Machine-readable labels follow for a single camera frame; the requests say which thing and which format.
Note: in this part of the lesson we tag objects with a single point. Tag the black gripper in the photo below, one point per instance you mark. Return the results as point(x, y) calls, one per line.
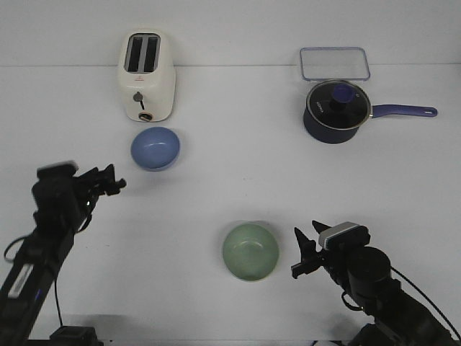
point(91, 185)
point(311, 260)

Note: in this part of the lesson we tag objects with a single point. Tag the blue bowl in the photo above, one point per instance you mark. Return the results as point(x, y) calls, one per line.
point(155, 149)

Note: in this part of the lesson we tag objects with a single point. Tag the green bowl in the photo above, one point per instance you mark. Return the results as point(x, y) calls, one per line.
point(250, 252)

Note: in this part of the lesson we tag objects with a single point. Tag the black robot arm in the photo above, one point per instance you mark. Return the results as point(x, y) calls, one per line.
point(364, 273)
point(65, 203)

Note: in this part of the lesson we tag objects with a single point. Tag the dark blue saucepan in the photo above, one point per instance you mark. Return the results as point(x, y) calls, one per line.
point(330, 136)

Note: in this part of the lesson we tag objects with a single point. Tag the white two-slot toaster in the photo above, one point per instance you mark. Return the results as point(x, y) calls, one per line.
point(146, 76)

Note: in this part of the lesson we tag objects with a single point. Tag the glass pot lid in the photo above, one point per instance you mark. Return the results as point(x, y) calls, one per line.
point(338, 105)

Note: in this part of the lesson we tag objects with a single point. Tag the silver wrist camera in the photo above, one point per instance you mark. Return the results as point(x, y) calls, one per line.
point(348, 233)
point(65, 168)

